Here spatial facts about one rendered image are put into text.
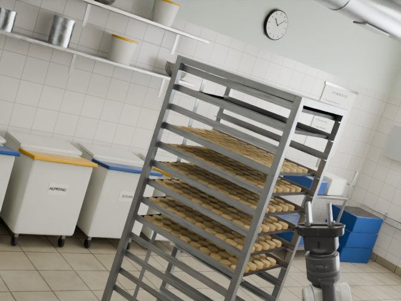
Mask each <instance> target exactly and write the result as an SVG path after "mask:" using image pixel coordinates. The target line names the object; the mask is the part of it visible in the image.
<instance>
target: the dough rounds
mask: <svg viewBox="0 0 401 301"><path fill-rule="evenodd" d="M144 218H145V219H147V220H149V221H150V222H152V223H154V224H156V225H157V226H159V227H161V228H162V229H164V230H166V231H168V232H169V233H171V234H173V235H175V236H176V237H178V238H179V239H182V240H183V241H185V242H186V243H188V244H190V245H192V246H194V247H195V248H197V249H198V250H200V251H202V252H204V253H205V254H207V255H209V256H211V257H212V258H214V259H216V260H217V261H219V262H221V263H223V264H224V265H226V266H228V267H230V268H232V269H233V270H235V267H236V265H237V261H238V259H239V257H237V256H236V255H234V254H232V253H231V252H229V251H227V250H225V249H223V248H222V247H220V246H218V245H217V244H214V243H213V242H211V241H209V240H207V239H206V238H204V237H202V236H200V235H198V234H197V233H195V232H193V231H191V230H190V229H188V228H186V227H184V226H183V225H181V224H179V223H177V222H175V221H173V220H172V219H170V218H169V217H166V216H164V215H163V214H161V216H158V215H153V216H144ZM249 259H250V260H251V262H248V263H247V265H246V268H245V272H244V274H245V273H248V272H253V271H257V270H260V269H264V268H269V267H272V266H276V265H278V264H277V263H276V260H275V259H273V258H271V257H266V255H265V254H259V255H256V256H250V258H249Z"/></svg>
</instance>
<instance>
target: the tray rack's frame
mask: <svg viewBox="0 0 401 301"><path fill-rule="evenodd" d="M184 64H185V65H188V66H191V67H195V68H197V69H200V70H203V71H205V72H207V73H211V74H214V75H217V76H220V77H222V78H226V79H229V80H231V81H234V82H237V83H240V84H243V85H246V86H248V87H251V88H254V89H257V90H260V91H263V92H265V93H269V94H271V95H274V96H277V97H280V98H283V99H285V100H289V101H291V102H294V100H295V96H296V95H298V96H301V97H305V98H306V99H305V102H304V104H303V106H308V107H311V108H315V109H319V110H323V111H326V112H330V113H334V114H337V115H342V116H343V115H344V112H345V109H342V108H340V107H337V106H334V105H330V104H328V103H325V102H321V101H319V100H316V99H313V98H311V97H307V96H304V95H302V94H298V93H295V92H293V91H289V90H286V89H284V88H280V87H277V86H275V85H272V84H269V83H266V82H263V81H260V80H257V79H254V78H251V77H248V76H245V75H242V74H239V73H236V72H233V71H230V70H227V69H223V68H221V67H217V66H213V65H211V64H207V63H204V62H200V61H197V60H194V59H190V58H188V57H184V56H181V55H178V56H177V59H176V62H175V65H174V69H173V71H172V75H171V79H170V81H169V84H168V88H167V91H166V94H165V98H164V101H163V104H162V107H161V111H160V113H159V117H158V120H157V123H156V127H155V130H154V132H153V136H152V139H151V142H150V146H149V149H148V151H147V155H146V159H145V161H144V165H143V168H142V171H141V174H140V178H139V181H138V184H137V187H136V190H135V194H134V197H133V200H132V203H131V206H130V210H129V213H128V216H127V220H126V222H125V226H124V229H123V232H122V235H121V239H120V242H119V245H118V249H117V251H116V254H115V258H114V261H113V264H112V268H111V270H110V274H109V277H108V280H107V283H106V287H105V289H104V293H103V297H102V299H101V301H110V299H111V296H112V293H113V289H114V287H115V284H116V280H117V277H118V274H119V271H120V268H121V264H122V261H123V258H124V255H125V252H126V249H127V245H128V242H129V239H130V236H131V232H132V229H133V227H134V223H135V220H136V217H137V213H138V210H139V208H140V204H141V200H142V198H143V195H144V191H145V188H146V185H147V181H148V179H149V176H150V172H151V169H152V166H153V163H154V160H155V156H156V153H157V151H158V147H159V144H160V141H161V137H162V134H163V131H164V128H165V124H166V121H167V119H168V115H169V112H170V109H171V105H172V102H173V99H174V96H175V92H176V90H177V87H178V83H179V80H180V77H181V73H182V71H183V67H184ZM205 84H206V79H203V80H202V83H201V86H200V89H199V91H201V92H203V89H204V87H205ZM224 94H225V95H227V96H230V97H231V96H232V94H233V89H231V88H228V87H226V90H225V93H224ZM199 102H200V100H199V99H196V102H195V105H194V108H193V111H192V112H195V113H196V111H197V109H198V106H199ZM156 236H157V233H156V232H155V231H154V232H153V235H152V239H151V242H150V243H151V244H154V242H155V239H156ZM150 254H151V251H150V250H149V249H148V251H147V254H146V258H145V260H144V261H145V262H147V263H148V261H149V257H150ZM179 254H180V250H179V249H177V248H175V247H174V248H173V251H172V254H171V255H172V256H174V257H175V258H178V256H179ZM174 268H175V266H174V265H172V264H171V263H170V262H169V263H168V266H167V269H166V270H167V271H168V272H170V273H172V274H173V272H174ZM145 270H146V269H144V268H143V267H142V269H141V272H140V276H139V279H140V280H142V279H143V276H144V273H145ZM139 288H140V287H139V286H138V285H136V288H135V292H134V295H133V296H134V297H135V298H137V295H138V291H139Z"/></svg>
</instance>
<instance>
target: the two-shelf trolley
mask: <svg viewBox="0 0 401 301"><path fill-rule="evenodd" d="M320 160H321V159H319V158H318V160H317V163H316V166H315V167H317V168H318V166H319V163H320ZM357 173H358V171H355V172H354V175H353V178H352V180H351V183H347V185H349V189H348V191H347V194H346V197H344V196H337V195H325V194H323V195H321V194H317V196H316V199H331V200H340V201H344V202H343V205H342V207H341V210H340V213H339V215H338V218H337V221H336V222H339V221H340V218H341V215H342V213H343V211H344V207H345V206H346V202H347V200H348V197H349V194H350V192H351V189H352V187H354V185H353V184H354V181H355V179H356V176H357ZM306 199H307V196H305V195H304V199H303V201H302V204H301V206H302V207H304V204H305V202H306ZM297 250H304V244H299V245H298V248H297Z"/></svg>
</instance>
